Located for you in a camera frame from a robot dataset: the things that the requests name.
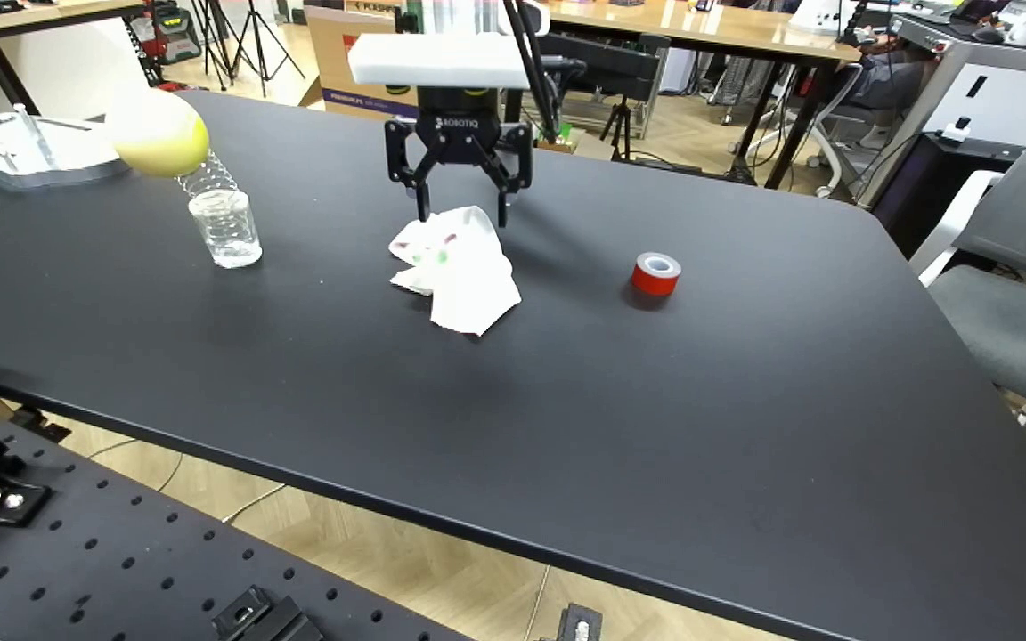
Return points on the black photo tripod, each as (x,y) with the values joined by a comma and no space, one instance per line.
(255,35)

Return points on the black mounting bracket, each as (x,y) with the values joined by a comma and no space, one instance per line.
(267,617)

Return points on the long wooden table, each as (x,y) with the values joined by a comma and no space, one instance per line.
(702,29)

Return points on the yellow round ball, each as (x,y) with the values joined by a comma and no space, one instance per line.
(163,138)

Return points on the brown cardboard box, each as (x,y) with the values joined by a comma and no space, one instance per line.
(330,56)

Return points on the wooden table with black legs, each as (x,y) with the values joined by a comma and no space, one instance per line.
(26,15)

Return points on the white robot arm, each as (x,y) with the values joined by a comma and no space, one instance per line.
(438,59)

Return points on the small black tripod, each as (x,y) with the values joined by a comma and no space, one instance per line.
(623,130)

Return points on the gray office chair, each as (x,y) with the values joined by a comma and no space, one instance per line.
(1018,295)

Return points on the white device on desk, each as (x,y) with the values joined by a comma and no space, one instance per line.
(1023,24)

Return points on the silver metal bracket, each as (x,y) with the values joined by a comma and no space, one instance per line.
(578,625)

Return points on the black perforated breadboard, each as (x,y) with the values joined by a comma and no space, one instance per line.
(97,557)

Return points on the black flat panel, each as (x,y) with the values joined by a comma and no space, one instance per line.
(607,66)

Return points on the gray cabinet desk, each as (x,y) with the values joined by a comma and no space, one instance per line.
(1005,102)

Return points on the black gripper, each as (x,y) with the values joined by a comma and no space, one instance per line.
(457,120)

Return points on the white towel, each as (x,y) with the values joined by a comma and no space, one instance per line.
(463,275)

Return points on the black mesh chair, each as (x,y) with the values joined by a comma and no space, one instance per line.
(870,120)

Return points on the red tape roll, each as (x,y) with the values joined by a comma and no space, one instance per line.
(658,279)

